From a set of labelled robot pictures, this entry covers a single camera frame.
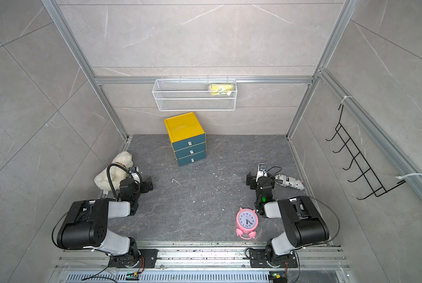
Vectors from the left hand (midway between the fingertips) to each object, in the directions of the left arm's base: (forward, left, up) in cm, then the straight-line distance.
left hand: (142, 175), depth 94 cm
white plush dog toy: (-14, +3, +20) cm, 25 cm away
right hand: (-1, -65, +2) cm, 65 cm away
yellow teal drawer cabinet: (+12, -26, +16) cm, 33 cm away
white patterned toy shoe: (-6, -81, -2) cm, 81 cm away
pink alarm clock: (-25, -54, -3) cm, 60 cm away
